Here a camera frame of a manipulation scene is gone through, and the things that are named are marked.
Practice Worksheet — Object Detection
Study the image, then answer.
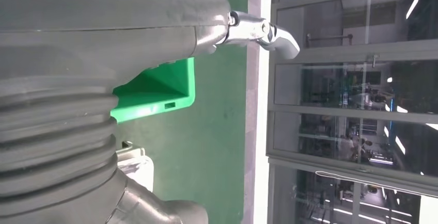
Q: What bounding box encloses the dark green table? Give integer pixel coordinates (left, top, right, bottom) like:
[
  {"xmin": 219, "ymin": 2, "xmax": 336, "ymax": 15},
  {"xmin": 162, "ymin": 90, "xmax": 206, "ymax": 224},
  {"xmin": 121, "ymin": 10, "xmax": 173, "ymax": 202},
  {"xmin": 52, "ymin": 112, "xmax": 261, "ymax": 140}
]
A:
[{"xmin": 115, "ymin": 0, "xmax": 250, "ymax": 224}]

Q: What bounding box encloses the green plastic crate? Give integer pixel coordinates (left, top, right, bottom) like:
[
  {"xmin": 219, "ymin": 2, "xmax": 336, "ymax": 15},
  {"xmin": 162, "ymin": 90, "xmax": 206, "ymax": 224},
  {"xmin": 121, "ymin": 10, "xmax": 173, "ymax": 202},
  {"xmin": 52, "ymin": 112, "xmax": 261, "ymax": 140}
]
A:
[{"xmin": 110, "ymin": 0, "xmax": 196, "ymax": 124}]

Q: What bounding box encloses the grey glass partition frame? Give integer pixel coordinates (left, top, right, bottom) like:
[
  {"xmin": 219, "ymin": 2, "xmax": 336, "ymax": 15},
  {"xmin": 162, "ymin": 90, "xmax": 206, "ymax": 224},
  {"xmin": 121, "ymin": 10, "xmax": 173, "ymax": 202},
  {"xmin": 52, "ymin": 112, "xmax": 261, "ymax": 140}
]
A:
[{"xmin": 266, "ymin": 0, "xmax": 438, "ymax": 224}]

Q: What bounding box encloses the steel weighing tray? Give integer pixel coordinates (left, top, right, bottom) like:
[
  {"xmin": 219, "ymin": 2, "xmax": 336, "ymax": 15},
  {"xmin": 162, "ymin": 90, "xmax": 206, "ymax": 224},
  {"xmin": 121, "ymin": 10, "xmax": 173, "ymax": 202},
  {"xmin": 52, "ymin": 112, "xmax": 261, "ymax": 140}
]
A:
[{"xmin": 116, "ymin": 141, "xmax": 147, "ymax": 162}]

